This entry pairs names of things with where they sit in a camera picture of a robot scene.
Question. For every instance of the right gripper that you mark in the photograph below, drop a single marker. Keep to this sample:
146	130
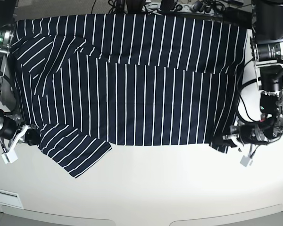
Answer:
9	127

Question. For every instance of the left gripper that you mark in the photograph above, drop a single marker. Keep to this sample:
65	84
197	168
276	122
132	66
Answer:
245	134

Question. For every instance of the navy white striped T-shirt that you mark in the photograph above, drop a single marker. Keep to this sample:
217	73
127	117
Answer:
88	82

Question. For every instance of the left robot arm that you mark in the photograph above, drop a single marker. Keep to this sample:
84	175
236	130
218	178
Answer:
267	55

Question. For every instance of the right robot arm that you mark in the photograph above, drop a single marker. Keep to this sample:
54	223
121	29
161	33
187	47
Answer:
8	10

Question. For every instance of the white label sticker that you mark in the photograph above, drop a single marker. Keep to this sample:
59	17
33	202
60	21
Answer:
10	199

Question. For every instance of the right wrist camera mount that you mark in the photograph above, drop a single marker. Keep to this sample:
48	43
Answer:
9	154

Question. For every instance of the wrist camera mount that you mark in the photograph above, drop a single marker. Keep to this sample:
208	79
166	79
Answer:
9	154
248	151

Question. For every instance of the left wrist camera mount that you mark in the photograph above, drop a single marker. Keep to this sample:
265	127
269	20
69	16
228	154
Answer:
248	151

